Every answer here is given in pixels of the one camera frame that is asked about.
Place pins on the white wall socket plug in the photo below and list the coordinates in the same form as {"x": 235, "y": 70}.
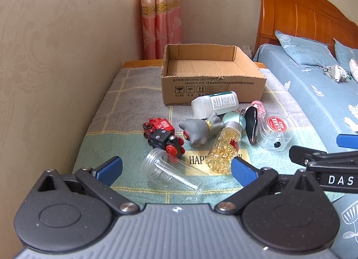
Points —
{"x": 247, "y": 50}

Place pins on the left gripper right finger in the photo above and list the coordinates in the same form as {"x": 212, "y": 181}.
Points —
{"x": 256, "y": 183}

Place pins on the black glossy massager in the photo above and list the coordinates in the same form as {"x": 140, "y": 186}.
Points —
{"x": 251, "y": 118}

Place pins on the grey green checked blanket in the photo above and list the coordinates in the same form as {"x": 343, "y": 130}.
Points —
{"x": 135, "y": 96}

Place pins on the clear plastic jar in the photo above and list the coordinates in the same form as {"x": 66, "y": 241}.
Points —
{"x": 172, "y": 173}

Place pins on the clear red-label tape dispenser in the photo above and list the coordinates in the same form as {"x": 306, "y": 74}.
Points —
{"x": 274, "y": 132}

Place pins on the blue pillow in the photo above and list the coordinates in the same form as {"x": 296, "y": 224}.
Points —
{"x": 344, "y": 54}
{"x": 306, "y": 51}

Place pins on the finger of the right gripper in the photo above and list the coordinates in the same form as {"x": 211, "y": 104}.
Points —
{"x": 319, "y": 159}
{"x": 347, "y": 141}

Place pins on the blue floral bedsheet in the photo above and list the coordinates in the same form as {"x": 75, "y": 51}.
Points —
{"x": 325, "y": 103}

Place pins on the blue pillow near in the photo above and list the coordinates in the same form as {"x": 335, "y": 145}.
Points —
{"x": 306, "y": 51}

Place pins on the grey crumpled cloth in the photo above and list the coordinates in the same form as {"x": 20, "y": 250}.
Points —
{"x": 336, "y": 73}

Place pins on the grey cat figurine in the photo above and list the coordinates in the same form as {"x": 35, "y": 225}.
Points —
{"x": 198, "y": 131}

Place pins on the pink clear earbud case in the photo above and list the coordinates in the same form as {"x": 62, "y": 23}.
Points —
{"x": 259, "y": 106}

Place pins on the wooden bed headboard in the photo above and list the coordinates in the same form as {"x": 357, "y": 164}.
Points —
{"x": 318, "y": 20}

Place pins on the mint green earbud case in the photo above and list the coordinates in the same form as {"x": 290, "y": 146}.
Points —
{"x": 234, "y": 117}

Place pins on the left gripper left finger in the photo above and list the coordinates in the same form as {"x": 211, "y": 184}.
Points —
{"x": 97, "y": 183}

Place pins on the open cardboard box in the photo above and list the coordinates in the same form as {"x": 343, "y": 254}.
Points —
{"x": 193, "y": 70}

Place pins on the blue pillow far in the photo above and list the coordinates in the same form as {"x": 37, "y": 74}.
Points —
{"x": 344, "y": 54}

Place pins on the white cotton swab container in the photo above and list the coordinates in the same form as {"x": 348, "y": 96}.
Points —
{"x": 220, "y": 103}

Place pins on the pink curtain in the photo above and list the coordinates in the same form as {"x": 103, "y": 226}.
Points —
{"x": 161, "y": 23}

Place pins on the black toy train engine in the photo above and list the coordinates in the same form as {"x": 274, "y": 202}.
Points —
{"x": 167, "y": 141}

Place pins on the pink white pillow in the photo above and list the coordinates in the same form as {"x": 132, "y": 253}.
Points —
{"x": 353, "y": 67}

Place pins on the red toy train car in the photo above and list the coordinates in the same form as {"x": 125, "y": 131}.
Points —
{"x": 150, "y": 126}

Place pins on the fish oil capsule bottle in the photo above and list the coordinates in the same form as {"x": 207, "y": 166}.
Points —
{"x": 224, "y": 149}

